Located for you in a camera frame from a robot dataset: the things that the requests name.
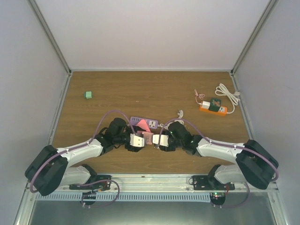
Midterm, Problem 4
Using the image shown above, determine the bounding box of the purple power strip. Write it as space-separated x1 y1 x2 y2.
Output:
130 116 158 129

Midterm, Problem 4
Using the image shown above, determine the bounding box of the pink cube socket adapter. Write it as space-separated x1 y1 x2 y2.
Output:
141 131 154 145

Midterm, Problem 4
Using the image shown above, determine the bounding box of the pink triangular socket adapter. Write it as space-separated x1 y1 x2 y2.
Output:
136 119 151 133

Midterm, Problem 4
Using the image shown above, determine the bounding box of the green plug adapter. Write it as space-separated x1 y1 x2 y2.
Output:
84 91 92 99

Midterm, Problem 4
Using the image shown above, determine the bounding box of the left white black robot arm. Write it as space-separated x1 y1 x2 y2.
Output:
24 118 146 196

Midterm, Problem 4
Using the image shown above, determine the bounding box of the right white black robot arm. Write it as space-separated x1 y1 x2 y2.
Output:
152 121 279 190

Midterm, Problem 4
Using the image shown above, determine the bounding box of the white charger plug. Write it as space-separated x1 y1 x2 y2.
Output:
202 101 210 109

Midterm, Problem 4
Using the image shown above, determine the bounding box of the dark green cube adapter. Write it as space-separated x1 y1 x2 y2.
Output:
209 98 222 112

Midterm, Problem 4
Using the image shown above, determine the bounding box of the orange power strip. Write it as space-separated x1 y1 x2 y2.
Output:
199 105 228 117

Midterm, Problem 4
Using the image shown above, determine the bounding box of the white coiled strip cable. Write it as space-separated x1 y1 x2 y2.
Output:
158 109 188 128

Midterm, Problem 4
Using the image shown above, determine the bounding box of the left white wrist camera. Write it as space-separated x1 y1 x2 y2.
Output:
129 134 146 148

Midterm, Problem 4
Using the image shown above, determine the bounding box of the pink thin cable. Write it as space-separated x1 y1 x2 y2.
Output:
194 89 206 105

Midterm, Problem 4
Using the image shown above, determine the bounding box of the aluminium front rail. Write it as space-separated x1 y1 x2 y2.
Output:
38 173 278 196

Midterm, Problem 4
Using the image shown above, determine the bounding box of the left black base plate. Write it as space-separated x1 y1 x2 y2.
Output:
69 175 112 191

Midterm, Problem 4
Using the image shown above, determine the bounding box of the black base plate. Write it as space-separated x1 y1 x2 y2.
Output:
69 175 112 191
188 175 235 191

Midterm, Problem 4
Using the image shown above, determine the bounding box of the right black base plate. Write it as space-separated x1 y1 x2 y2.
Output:
188 175 235 191

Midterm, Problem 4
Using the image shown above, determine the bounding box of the white coiled cable at back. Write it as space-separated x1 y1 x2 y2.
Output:
215 83 242 113

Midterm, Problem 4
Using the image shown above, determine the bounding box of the grey slotted cable duct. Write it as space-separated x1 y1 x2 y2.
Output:
36 192 210 203

